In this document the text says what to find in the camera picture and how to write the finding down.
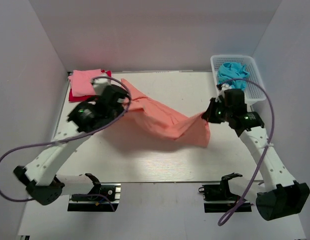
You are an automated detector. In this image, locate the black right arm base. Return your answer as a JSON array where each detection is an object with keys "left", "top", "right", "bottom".
[{"left": 198, "top": 173, "right": 243, "bottom": 213}]

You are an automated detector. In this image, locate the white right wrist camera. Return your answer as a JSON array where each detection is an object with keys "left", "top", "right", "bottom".
[{"left": 216, "top": 83, "right": 231, "bottom": 102}]

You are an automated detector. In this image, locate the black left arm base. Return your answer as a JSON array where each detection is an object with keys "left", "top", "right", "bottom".
[{"left": 67, "top": 173, "right": 121, "bottom": 213}]

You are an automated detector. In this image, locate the folded light pink t-shirt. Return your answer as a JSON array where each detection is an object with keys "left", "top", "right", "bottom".
[{"left": 68, "top": 69, "right": 107, "bottom": 97}]

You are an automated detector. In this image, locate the crumpled blue t-shirt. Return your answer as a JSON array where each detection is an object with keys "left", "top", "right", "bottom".
[{"left": 217, "top": 62, "right": 250, "bottom": 91}]

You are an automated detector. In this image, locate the white plastic basket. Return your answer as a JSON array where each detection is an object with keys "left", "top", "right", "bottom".
[{"left": 210, "top": 54, "right": 266, "bottom": 105}]

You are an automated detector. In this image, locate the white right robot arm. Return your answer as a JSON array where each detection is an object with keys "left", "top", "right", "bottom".
[{"left": 202, "top": 89, "right": 310, "bottom": 226}]

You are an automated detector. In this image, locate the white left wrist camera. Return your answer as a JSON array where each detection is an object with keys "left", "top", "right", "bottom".
[{"left": 91, "top": 78, "right": 111, "bottom": 95}]

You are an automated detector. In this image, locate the folded red t-shirt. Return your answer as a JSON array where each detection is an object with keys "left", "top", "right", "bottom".
[{"left": 68, "top": 69, "right": 112, "bottom": 103}]

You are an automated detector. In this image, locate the salmon orange t-shirt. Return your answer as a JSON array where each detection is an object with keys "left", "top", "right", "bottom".
[{"left": 121, "top": 78, "right": 211, "bottom": 148}]

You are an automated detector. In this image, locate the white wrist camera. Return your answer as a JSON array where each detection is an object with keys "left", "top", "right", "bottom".
[
  {"left": 216, "top": 83, "right": 231, "bottom": 102},
  {"left": 91, "top": 78, "right": 111, "bottom": 95}
]

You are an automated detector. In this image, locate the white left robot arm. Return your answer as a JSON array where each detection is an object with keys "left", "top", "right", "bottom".
[{"left": 13, "top": 84, "right": 131, "bottom": 206}]

